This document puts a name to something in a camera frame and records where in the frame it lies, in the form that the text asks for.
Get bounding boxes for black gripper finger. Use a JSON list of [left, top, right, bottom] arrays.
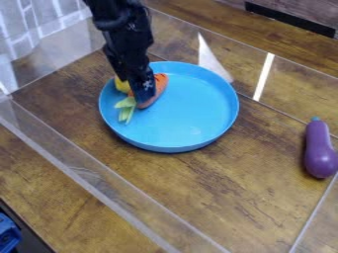
[[102, 48, 128, 81], [128, 68, 156, 104]]

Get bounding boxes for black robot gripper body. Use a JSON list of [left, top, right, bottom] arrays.
[[82, 0, 153, 74]]

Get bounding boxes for orange toy carrot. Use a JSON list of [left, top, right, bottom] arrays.
[[113, 72, 169, 125]]

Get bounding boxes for yellow toy lemon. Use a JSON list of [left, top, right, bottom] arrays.
[[114, 77, 130, 93]]

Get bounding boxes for blue round plate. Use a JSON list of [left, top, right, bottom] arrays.
[[97, 61, 239, 153]]

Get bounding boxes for black bar in background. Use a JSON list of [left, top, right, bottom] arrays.
[[244, 1, 338, 39]]

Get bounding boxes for purple toy eggplant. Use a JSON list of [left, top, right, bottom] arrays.
[[303, 117, 338, 179]]

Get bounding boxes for blue object at corner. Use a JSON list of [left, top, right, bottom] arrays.
[[0, 212, 22, 253]]

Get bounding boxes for clear acrylic enclosure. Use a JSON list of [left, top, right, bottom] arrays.
[[0, 0, 338, 253]]

